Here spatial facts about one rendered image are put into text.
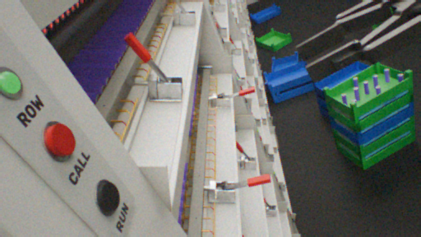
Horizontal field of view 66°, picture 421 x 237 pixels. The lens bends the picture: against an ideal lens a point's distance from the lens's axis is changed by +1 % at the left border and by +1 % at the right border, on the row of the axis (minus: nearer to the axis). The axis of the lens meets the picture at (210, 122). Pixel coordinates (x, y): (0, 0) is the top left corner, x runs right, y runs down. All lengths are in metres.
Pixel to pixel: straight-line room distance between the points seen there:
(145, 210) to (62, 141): 0.09
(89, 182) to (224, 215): 0.34
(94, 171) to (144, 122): 0.18
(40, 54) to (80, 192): 0.07
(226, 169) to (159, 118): 0.23
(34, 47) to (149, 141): 0.18
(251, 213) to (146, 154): 0.46
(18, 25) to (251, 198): 0.65
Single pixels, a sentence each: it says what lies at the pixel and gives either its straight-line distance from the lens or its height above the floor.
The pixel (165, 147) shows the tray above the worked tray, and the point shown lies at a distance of 0.33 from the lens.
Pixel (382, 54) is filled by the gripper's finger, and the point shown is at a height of 1.04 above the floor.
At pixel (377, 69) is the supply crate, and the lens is 1.76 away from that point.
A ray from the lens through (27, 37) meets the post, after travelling 0.19.
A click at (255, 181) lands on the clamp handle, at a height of 0.93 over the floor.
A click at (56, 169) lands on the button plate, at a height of 1.21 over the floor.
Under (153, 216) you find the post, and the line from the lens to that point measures 0.24.
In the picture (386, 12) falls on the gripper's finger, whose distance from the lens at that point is 0.57.
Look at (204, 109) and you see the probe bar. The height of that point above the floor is 0.95.
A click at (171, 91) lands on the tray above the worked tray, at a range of 0.40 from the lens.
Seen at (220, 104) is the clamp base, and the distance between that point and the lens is 0.72.
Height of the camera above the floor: 1.29
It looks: 32 degrees down
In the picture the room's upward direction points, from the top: 26 degrees counter-clockwise
